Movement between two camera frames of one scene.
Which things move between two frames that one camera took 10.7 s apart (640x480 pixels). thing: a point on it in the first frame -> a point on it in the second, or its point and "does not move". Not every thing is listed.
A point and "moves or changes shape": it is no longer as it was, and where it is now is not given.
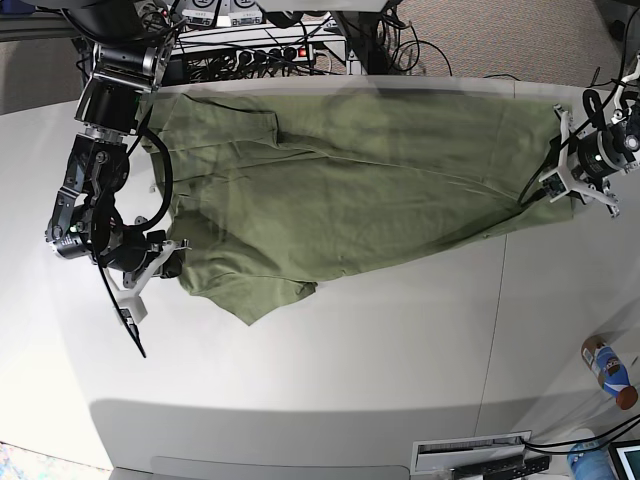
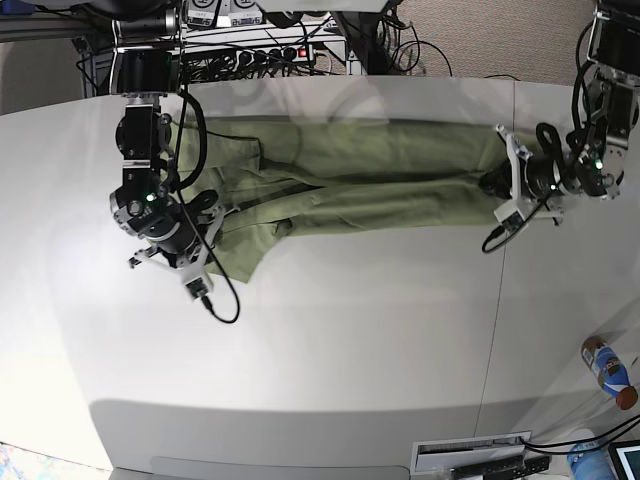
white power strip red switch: x=276 y=54 does not move
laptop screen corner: x=625 y=456 does not move
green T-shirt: x=264 y=193 moves or changes shape
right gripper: x=587 y=163 -> x=533 y=180
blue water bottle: x=591 y=465 does not move
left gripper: x=131 y=259 -> x=184 y=250
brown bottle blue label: x=610 y=371 does not move
